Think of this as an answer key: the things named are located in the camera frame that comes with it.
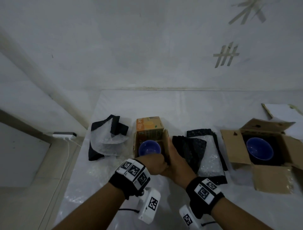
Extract person's right hand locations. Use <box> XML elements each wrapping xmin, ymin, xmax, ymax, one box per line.
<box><xmin>163</xmin><ymin>136</ymin><xmax>197</xmax><ymax>189</ymax></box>

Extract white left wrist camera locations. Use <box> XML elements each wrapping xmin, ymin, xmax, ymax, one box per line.
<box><xmin>137</xmin><ymin>187</ymin><xmax>161</xmax><ymax>225</ymax></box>

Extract small blue bowl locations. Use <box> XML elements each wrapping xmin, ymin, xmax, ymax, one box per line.
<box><xmin>138</xmin><ymin>140</ymin><xmax>161</xmax><ymax>157</ymax></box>

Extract black foam box lining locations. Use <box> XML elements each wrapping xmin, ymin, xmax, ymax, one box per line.
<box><xmin>241</xmin><ymin>134</ymin><xmax>285</xmax><ymax>166</ymax></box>

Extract person's left hand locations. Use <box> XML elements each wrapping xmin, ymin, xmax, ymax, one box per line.
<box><xmin>138</xmin><ymin>154</ymin><xmax>169</xmax><ymax>176</ymax></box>

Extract person's left forearm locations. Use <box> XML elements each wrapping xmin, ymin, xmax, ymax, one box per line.
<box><xmin>51</xmin><ymin>182</ymin><xmax>126</xmax><ymax>230</ymax></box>

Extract masking tape strips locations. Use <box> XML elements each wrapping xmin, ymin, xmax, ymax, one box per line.
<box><xmin>228</xmin><ymin>0</ymin><xmax>267</xmax><ymax>25</ymax></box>
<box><xmin>213</xmin><ymin>42</ymin><xmax>240</xmax><ymax>68</ymax></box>

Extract black right wristband with markers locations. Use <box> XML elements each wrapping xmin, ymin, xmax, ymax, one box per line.
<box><xmin>186</xmin><ymin>177</ymin><xmax>225</xmax><ymax>219</ymax></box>

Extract black wristband with markers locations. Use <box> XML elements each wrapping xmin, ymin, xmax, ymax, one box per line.
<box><xmin>108</xmin><ymin>159</ymin><xmax>151</xmax><ymax>200</ymax></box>
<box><xmin>186</xmin><ymin>177</ymin><xmax>225</xmax><ymax>219</ymax></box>

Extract white power strip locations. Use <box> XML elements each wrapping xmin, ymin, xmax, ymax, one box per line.
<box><xmin>52</xmin><ymin>132</ymin><xmax>77</xmax><ymax>140</ymax></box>

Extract clear bubble wrap sheet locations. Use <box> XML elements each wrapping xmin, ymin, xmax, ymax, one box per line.
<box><xmin>197</xmin><ymin>135</ymin><xmax>225</xmax><ymax>177</ymax></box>
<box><xmin>92</xmin><ymin>118</ymin><xmax>129</xmax><ymax>157</ymax></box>

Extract white power cable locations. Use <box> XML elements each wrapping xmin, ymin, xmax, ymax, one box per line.
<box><xmin>65</xmin><ymin>139</ymin><xmax>82</xmax><ymax>166</ymax></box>

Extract large brown cardboard box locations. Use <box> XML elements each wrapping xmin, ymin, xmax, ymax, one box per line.
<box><xmin>220</xmin><ymin>118</ymin><xmax>303</xmax><ymax>195</ymax></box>

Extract person's right forearm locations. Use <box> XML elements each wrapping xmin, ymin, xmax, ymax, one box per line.
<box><xmin>209</xmin><ymin>198</ymin><xmax>303</xmax><ymax>230</ymax></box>

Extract black left wristband with markers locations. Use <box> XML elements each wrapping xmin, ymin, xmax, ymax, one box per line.
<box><xmin>108</xmin><ymin>159</ymin><xmax>151</xmax><ymax>200</ymax></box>

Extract small orange print cardboard box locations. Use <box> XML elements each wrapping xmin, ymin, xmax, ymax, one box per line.
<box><xmin>133</xmin><ymin>116</ymin><xmax>170</xmax><ymax>164</ymax></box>

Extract folded black foam sheet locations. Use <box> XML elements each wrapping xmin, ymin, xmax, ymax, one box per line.
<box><xmin>172</xmin><ymin>136</ymin><xmax>207</xmax><ymax>174</ymax></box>

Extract large blue bowl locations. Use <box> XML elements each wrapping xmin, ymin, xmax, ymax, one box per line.
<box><xmin>246</xmin><ymin>137</ymin><xmax>275</xmax><ymax>160</ymax></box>

